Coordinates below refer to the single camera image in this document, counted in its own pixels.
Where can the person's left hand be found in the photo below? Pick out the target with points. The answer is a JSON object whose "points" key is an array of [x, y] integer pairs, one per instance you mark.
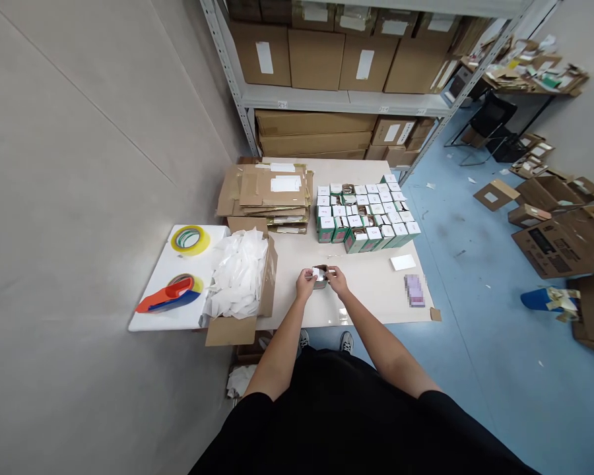
{"points": [[305, 283]]}

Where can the person's right hand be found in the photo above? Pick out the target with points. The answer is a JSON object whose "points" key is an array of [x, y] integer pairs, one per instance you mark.
{"points": [[337, 279]]}

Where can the person's left fingers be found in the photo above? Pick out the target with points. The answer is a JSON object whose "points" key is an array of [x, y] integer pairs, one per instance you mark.
{"points": [[310, 273]]}

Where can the person's right fingers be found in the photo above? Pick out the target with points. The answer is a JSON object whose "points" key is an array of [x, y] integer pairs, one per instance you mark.
{"points": [[331, 273]]}

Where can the small box with white flap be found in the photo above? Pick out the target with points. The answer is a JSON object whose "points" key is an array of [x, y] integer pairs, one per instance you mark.
{"points": [[320, 277]]}

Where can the white table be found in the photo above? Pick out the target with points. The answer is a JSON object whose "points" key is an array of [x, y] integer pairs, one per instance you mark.
{"points": [[356, 277]]}

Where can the person's legs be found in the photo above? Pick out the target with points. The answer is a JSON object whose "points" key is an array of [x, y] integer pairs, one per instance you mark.
{"points": [[326, 341]]}

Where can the group of green and white boxes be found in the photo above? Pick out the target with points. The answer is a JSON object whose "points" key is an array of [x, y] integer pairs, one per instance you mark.
{"points": [[366, 213]]}

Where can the cardboard box of white bags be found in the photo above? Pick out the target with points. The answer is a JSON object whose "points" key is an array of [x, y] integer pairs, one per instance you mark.
{"points": [[240, 287]]}

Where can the white card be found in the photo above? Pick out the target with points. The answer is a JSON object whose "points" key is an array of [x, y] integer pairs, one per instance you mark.
{"points": [[402, 262]]}

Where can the stack of flattened cardboard boxes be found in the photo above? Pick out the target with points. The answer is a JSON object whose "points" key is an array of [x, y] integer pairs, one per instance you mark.
{"points": [[267, 195]]}

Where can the small cardboard scrap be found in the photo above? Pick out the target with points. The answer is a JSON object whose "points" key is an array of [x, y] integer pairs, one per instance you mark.
{"points": [[435, 314]]}

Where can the yellow clear tape roll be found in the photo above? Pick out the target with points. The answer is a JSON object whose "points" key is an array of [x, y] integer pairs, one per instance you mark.
{"points": [[190, 241]]}

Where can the crumpled white paper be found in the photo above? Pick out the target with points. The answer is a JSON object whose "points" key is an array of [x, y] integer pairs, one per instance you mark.
{"points": [[240, 380]]}

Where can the red and blue tape dispenser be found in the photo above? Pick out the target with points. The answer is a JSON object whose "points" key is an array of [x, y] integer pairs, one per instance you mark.
{"points": [[171, 295]]}

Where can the person's body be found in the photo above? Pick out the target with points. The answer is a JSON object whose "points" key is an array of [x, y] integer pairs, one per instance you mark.
{"points": [[356, 420]]}

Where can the metal shelf with cardboard cartons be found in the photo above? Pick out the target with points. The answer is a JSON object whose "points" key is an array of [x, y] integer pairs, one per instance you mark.
{"points": [[356, 79]]}

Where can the black chair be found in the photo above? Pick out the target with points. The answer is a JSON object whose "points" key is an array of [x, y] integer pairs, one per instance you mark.
{"points": [[490, 126]]}

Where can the blue bin with paper scraps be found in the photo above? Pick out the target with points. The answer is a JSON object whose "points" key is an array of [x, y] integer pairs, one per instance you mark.
{"points": [[549, 299]]}

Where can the pile of open cardboard boxes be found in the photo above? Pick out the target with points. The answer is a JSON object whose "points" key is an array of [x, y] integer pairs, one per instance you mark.
{"points": [[554, 222]]}

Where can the desk with cardboard scraps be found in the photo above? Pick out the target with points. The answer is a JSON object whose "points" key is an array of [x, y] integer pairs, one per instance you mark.
{"points": [[529, 69]]}

